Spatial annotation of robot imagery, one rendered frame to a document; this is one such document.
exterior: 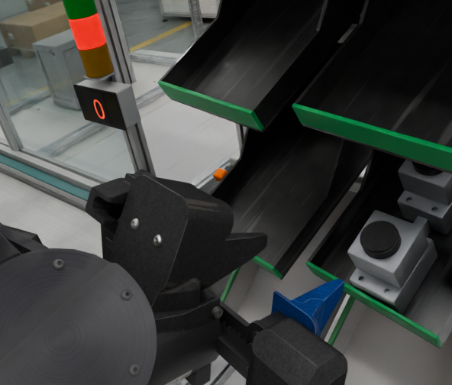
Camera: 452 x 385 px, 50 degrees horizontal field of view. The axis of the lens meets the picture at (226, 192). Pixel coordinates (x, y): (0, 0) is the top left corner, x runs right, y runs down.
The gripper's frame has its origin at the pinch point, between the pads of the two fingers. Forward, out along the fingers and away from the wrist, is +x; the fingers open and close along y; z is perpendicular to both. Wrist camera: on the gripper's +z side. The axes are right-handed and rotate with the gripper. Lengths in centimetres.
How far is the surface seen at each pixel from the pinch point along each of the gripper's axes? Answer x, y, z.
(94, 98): 19, 63, -5
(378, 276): 12.6, -0.8, -4.5
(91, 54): 18, 61, 3
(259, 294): 19.3, 18.3, -21.1
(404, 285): 13.7, -2.6, -4.8
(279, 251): 13.0, 10.3, -8.1
